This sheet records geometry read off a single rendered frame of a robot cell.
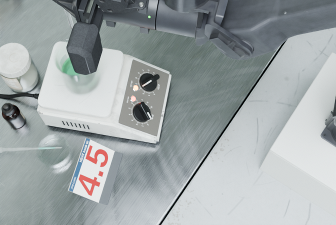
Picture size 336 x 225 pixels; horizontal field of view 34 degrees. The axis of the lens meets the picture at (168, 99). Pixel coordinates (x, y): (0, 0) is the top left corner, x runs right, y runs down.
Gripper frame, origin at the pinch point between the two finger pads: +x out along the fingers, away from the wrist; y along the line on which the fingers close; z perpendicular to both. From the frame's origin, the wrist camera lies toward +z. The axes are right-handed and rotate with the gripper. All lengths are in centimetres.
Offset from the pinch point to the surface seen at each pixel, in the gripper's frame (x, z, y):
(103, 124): -3.8, -28.2, 6.2
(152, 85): -9.6, -29.9, -2.9
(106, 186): -5.9, -34.3, 14.4
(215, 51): -18.7, -34.7, -14.3
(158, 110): -11.6, -31.4, 0.7
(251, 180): -29.0, -34.6, 8.2
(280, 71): -30.9, -34.6, -12.7
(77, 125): 0.9, -31.0, 6.4
